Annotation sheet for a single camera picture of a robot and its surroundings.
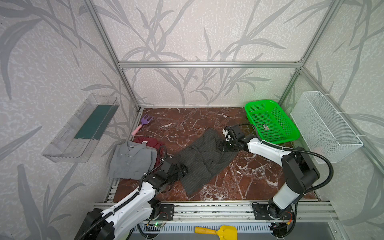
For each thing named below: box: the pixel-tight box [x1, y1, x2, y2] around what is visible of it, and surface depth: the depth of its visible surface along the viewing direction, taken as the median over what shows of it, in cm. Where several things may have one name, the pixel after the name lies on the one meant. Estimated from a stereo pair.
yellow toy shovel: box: [194, 225, 238, 240], surface depth 69 cm
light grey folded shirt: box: [107, 140, 158, 180], surface depth 88 cm
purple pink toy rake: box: [131, 114, 154, 136], surface depth 113 cm
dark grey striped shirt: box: [179, 128, 238, 197], surface depth 89 cm
